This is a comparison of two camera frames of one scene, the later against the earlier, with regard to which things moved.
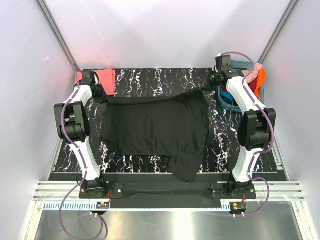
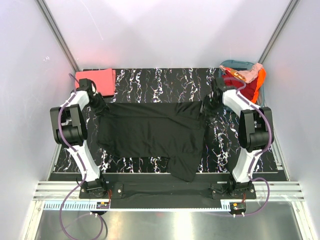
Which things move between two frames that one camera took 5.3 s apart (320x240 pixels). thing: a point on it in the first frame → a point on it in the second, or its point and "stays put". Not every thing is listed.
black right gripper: x=214 y=72 → x=206 y=109
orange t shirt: x=261 y=78 stays put
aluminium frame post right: x=292 y=4 stays put
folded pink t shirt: x=107 y=79 stays put
